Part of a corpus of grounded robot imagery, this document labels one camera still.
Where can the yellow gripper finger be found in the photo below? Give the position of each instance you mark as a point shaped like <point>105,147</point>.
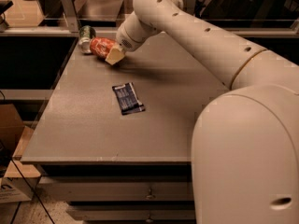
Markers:
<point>116,54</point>

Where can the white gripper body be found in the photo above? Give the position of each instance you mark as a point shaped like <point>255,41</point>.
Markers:
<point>123,38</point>

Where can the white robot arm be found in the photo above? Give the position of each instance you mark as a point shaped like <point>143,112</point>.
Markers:
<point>245,143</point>

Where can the green soda can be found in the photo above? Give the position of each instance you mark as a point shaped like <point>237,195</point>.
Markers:
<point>85,36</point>

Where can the dark blue snack packet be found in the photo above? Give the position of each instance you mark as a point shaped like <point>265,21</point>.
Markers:
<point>127,99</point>

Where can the brown cardboard box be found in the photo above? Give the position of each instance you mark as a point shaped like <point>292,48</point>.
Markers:
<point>14,134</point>

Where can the upper drawer knob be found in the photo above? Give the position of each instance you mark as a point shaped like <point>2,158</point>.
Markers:
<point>150,195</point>

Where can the drawer knob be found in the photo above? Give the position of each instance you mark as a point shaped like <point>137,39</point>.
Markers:
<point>149,219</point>
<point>150,195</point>

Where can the upper grey drawer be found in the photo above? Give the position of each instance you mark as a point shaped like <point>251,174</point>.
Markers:
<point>101,189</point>

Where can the grey drawer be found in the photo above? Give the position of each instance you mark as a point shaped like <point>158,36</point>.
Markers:
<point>101,189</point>
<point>132,211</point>

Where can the lower grey drawer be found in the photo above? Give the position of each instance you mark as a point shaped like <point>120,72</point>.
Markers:
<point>132,211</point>

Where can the white labelled box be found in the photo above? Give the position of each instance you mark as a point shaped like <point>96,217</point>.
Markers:
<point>18,182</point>

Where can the lower drawer knob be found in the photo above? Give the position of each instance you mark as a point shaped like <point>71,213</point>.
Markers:
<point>149,219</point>

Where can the right metal bracket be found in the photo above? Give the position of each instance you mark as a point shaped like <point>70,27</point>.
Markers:
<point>189,6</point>

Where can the metal bracket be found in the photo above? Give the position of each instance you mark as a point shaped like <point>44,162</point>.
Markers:
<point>189,6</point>
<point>70,15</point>

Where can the left metal bracket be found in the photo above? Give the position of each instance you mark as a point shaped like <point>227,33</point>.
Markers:
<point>70,15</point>

